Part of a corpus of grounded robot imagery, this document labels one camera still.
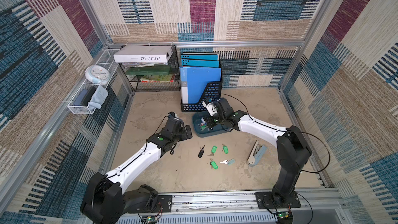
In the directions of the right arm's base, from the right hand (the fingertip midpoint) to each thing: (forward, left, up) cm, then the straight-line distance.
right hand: (203, 117), depth 89 cm
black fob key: (-15, +2, -13) cm, 20 cm away
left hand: (-7, +11, -1) cm, 13 cm away
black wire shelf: (+35, +48, -8) cm, 60 cm away
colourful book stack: (+26, +28, +7) cm, 39 cm away
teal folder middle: (+31, +1, +14) cm, 34 cm away
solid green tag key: (-22, -5, -13) cm, 26 cm away
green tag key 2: (-13, -12, -14) cm, 23 cm away
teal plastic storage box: (+1, +2, -13) cm, 13 cm away
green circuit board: (-45, +24, -14) cm, 53 cm away
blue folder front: (+18, +5, +12) cm, 22 cm away
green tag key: (-13, -6, -14) cm, 20 cm away
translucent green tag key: (+1, 0, -12) cm, 12 cm away
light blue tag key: (-21, -14, -13) cm, 29 cm away
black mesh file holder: (+14, -6, +7) cm, 17 cm away
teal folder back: (+35, -1, +16) cm, 39 cm away
